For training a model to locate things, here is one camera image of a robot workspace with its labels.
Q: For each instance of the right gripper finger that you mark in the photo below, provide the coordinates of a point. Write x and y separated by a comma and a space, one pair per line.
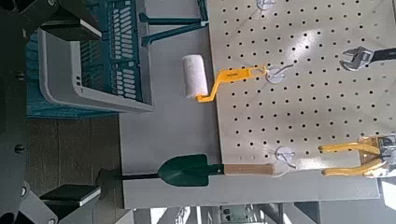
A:
70, 196
71, 29

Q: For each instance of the teal crate with grey rim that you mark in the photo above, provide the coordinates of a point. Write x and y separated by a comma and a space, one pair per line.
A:
124, 62

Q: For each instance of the white pegboard hook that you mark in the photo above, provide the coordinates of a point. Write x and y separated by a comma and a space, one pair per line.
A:
285, 154
275, 74
264, 3

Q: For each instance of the beige pegboard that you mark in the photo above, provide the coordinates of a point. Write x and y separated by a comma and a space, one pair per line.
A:
311, 102

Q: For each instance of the black adjustable wrench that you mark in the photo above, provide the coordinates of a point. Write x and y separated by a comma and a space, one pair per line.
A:
358, 57

